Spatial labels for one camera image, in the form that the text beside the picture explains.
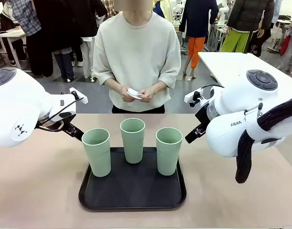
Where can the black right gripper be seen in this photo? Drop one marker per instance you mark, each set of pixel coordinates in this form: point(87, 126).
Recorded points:
point(203, 117)

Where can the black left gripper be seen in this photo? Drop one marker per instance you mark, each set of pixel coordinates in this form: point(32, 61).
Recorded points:
point(70, 125)

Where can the pale green plastic cup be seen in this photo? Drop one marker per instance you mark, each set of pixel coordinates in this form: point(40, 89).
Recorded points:
point(98, 157)
point(133, 148)
point(168, 157)

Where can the white scalloped paper coaster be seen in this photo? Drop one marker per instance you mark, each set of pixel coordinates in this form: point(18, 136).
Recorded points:
point(135, 93)

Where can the person's right forearm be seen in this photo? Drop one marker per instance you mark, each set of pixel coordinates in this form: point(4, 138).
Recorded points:
point(113, 84)

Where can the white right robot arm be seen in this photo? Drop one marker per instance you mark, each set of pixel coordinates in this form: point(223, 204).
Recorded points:
point(234, 133)

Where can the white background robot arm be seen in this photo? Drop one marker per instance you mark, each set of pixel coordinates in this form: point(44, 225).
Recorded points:
point(223, 14)

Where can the person's left forearm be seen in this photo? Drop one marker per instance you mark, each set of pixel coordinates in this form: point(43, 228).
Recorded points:
point(160, 86)

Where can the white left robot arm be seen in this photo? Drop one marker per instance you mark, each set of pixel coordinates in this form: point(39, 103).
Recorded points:
point(19, 102)

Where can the person's right hand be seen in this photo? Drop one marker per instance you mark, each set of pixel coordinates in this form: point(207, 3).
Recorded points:
point(126, 95)

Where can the person's left hand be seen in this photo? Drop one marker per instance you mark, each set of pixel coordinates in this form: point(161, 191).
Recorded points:
point(148, 94)

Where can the black plastic serving tray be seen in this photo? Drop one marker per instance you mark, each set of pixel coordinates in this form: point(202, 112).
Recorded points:
point(133, 190)

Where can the large white table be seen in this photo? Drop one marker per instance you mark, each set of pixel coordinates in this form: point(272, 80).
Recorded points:
point(231, 64)

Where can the person in beige sweater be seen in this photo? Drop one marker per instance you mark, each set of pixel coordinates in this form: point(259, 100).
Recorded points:
point(136, 52)

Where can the person in long black coat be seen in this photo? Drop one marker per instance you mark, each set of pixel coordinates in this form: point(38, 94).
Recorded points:
point(57, 26)

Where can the person in black printed trousers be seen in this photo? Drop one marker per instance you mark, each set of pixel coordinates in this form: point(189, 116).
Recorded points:
point(260, 45)

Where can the person in orange trousers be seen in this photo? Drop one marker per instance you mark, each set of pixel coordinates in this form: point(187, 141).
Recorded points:
point(198, 19)

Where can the person in white trousers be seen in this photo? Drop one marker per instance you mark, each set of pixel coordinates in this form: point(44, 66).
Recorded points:
point(88, 16)

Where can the white standing desk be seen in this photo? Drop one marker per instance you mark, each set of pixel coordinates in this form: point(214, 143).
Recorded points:
point(10, 34)

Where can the person in plaid shirt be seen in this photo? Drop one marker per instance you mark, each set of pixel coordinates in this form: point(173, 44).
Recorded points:
point(26, 19)

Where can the person in patterned sweater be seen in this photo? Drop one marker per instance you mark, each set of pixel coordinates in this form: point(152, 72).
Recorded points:
point(7, 26)

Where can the person in yellow garment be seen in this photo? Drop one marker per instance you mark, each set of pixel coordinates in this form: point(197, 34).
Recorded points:
point(167, 9)

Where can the person with red bag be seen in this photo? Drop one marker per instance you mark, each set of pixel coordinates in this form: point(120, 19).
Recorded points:
point(289, 47)

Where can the person in lime green trousers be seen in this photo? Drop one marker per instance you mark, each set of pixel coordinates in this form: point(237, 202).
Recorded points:
point(250, 14)

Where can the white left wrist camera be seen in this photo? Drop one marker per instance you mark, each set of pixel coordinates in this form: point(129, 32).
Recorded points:
point(79, 96)

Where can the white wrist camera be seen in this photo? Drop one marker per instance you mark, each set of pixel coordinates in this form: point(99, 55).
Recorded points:
point(79, 96)
point(192, 96)

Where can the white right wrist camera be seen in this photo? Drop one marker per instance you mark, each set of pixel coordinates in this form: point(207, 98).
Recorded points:
point(192, 96)

